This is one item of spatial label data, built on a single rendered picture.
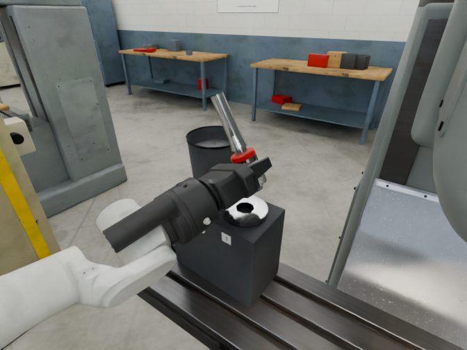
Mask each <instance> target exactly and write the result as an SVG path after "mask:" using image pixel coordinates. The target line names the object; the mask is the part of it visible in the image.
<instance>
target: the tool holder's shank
mask: <svg viewBox="0 0 467 350"><path fill-rule="evenodd" d="M210 98H211V101H212V102H213V105H214V107H215V110H216V112H217V114H218V117H219V118H220V121H221V123H222V125H223V128H224V130H225V132H226V134H227V137H228V139H229V144H230V147H231V151H234V152H235V154H236V155H237V156H238V155H241V154H243V153H245V152H246V151H247V147H246V146H247V143H246V141H245V139H244V137H243V136H242V134H241V133H240V131H239V128H238V126H237V123H236V121H235V119H234V116H233V114H232V112H231V109H230V107H229V104H228V103H227V100H226V98H225V95H224V93H223V92H221V93H219V94H217V95H214V96H212V97H210Z"/></svg>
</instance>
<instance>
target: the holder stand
mask: <svg viewBox="0 0 467 350"><path fill-rule="evenodd" d="M284 217H285V209H283V208H280V207H278V206H276V205H273V204H271V203H268V202H266V201H264V200H262V199H260V198H258V197H255V196H251V197H250V198H248V199H246V198H243V199H241V200H240V201H239V202H238V203H236V204H234V205H233V206H232V207H230V208H229V209H228V210H225V209H222V210H221V211H219V220H218V221H217V222H216V223H214V224H213V225H212V226H210V227H209V228H207V229H206V230H205V233H200V234H199V235H198V236H197V237H195V238H194V239H193V240H191V241H189V243H187V244H186V245H183V244H177V243H174V245H175V251H176V255H177V260H178V261H179V262H180V263H182V264H183V265H185V266H186V267H188V268H189V269H191V270H193V271H194V272H195V273H197V274H199V275H200V276H201V277H203V278H205V279H206V280H207V281H209V282H210V283H212V284H214V285H215V286H216V287H218V288H220V289H221V290H222V291H224V292H226V293H227V294H229V295H230V296H232V297H233V298H235V299H236V300H238V301H239V302H241V303H242V304H244V305H245V306H247V307H248V308H251V307H252V306H253V305H254V304H255V303H256V301H257V299H258V298H259V297H260V296H261V294H262V293H263V291H264V290H265V289H266V288H267V286H268V285H269V283H270V282H271V280H272V279H273V278H274V277H275V275H276V274H277V272H278V268H279V257H280V251H281V240H282V234H283V228H284Z"/></svg>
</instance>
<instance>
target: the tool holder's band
mask: <svg viewBox="0 0 467 350"><path fill-rule="evenodd" d="M255 153H256V152H255V150H254V148H252V147H249V148H247V151H246V152H245V153H243V154H241V155H238V156H237V155H236V154H233V155H232V156H231V161H232V163H241V162H242V161H245V160H247V159H249V158H251V157H252V156H254V155H255Z"/></svg>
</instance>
